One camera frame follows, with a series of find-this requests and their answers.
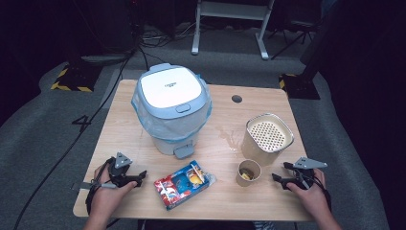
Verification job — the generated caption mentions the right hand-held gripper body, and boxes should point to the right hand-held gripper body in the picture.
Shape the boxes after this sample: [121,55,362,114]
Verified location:
[288,156,328,190]

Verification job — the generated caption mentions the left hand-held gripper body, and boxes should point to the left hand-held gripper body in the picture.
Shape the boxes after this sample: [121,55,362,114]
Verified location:
[108,151,138,189]

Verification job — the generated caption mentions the red blue snack box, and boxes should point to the red blue snack box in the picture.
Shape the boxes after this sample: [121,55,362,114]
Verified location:
[153,159,217,211]

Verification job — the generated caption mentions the beige container with perforated strainer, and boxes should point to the beige container with perforated strainer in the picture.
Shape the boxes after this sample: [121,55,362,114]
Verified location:
[240,112,295,167]

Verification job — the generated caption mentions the food scraps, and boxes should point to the food scraps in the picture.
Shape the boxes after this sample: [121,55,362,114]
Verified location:
[239,168,256,181]

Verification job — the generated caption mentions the brown paper cup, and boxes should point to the brown paper cup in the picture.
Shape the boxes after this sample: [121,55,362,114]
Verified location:
[235,158,262,188]

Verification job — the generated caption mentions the white blue pedal trash can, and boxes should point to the white blue pedal trash can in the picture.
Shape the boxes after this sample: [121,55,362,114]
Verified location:
[130,62,214,160]

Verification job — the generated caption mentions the person's right hand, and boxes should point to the person's right hand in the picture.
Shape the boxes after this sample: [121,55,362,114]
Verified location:
[285,169,331,221]

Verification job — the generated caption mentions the person's left hand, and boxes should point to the person's left hand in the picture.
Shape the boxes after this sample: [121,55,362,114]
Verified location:
[87,164,138,219]

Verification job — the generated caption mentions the grey tape strip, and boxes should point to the grey tape strip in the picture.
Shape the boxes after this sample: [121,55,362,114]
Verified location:
[72,181,97,191]

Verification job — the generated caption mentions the person's striped clothing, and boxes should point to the person's striped clothing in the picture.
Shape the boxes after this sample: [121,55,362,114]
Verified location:
[253,220,276,230]

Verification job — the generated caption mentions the translucent blue bin liner bag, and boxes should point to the translucent blue bin liner bag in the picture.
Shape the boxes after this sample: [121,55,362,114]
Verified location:
[130,74,214,144]

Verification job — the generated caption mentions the yellow black striped stand base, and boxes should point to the yellow black striped stand base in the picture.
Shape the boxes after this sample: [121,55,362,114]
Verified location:
[50,63,98,94]
[278,73,321,101]

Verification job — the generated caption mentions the black tripod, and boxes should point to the black tripod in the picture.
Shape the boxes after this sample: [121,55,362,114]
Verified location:
[267,19,321,61]

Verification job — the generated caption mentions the long black floor cable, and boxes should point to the long black floor cable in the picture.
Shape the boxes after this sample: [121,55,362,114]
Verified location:
[12,47,142,230]

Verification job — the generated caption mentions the bundle of floor cables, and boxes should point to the bundle of floor cables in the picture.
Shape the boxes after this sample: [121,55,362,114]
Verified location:
[140,22,196,49]

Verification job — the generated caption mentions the white metal stand frame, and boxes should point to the white metal stand frame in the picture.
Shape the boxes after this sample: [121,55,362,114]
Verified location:
[191,0,276,61]

